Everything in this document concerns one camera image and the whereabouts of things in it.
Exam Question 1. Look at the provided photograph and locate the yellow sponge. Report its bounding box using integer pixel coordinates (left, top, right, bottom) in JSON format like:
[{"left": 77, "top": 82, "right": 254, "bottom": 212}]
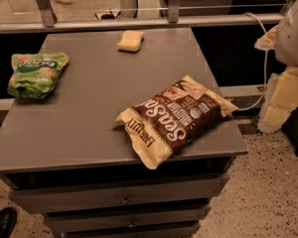
[{"left": 116, "top": 30, "right": 144, "bottom": 53}]

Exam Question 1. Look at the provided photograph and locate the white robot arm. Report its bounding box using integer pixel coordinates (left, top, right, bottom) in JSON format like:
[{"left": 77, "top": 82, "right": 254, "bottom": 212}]
[{"left": 254, "top": 0, "right": 298, "bottom": 67}]

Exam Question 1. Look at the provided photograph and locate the brown sea salt chip bag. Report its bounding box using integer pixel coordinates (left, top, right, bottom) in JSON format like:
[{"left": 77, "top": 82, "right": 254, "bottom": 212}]
[{"left": 116, "top": 76, "right": 237, "bottom": 170}]

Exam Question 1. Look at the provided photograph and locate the green rice chip bag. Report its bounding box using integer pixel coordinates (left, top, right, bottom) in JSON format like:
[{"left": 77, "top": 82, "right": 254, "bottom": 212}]
[{"left": 7, "top": 52, "right": 70, "bottom": 99}]

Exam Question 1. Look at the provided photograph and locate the grey drawer cabinet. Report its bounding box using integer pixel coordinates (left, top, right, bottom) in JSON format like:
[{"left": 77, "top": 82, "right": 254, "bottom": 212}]
[{"left": 0, "top": 27, "right": 249, "bottom": 238}]

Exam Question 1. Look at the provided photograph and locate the black object behind railing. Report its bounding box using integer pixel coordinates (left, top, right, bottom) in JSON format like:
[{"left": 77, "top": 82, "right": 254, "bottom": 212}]
[{"left": 94, "top": 10, "right": 121, "bottom": 20}]

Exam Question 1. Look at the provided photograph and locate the yellow foam block stack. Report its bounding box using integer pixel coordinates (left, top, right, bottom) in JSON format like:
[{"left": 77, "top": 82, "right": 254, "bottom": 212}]
[{"left": 257, "top": 66, "right": 298, "bottom": 133}]

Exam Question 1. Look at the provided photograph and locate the bottom drawer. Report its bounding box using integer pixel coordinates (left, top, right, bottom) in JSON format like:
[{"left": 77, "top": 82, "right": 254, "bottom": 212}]
[{"left": 68, "top": 221, "right": 200, "bottom": 238}]

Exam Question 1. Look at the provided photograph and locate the black leather shoe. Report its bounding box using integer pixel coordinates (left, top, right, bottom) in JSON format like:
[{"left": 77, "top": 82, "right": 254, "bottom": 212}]
[{"left": 0, "top": 207, "right": 17, "bottom": 238}]

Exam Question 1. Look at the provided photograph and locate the metal railing frame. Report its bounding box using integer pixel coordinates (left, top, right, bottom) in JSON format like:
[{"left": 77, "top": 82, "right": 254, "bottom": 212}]
[{"left": 0, "top": 0, "right": 296, "bottom": 34}]

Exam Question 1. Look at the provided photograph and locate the middle drawer with handle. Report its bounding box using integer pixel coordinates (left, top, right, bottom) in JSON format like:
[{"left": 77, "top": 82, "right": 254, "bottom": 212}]
[{"left": 45, "top": 202, "right": 212, "bottom": 232}]

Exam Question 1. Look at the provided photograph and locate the drawer with handle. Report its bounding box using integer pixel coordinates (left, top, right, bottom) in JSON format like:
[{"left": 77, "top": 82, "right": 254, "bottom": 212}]
[
  {"left": 10, "top": 173, "right": 229, "bottom": 214},
  {"left": 45, "top": 202, "right": 212, "bottom": 232}
]

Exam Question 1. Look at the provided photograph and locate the white cable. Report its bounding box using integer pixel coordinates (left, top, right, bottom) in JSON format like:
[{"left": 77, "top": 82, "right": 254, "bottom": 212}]
[{"left": 237, "top": 12, "right": 269, "bottom": 112}]

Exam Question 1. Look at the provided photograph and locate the top drawer with handle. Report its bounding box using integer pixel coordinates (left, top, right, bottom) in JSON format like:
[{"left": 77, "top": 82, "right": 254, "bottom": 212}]
[{"left": 10, "top": 173, "right": 229, "bottom": 214}]

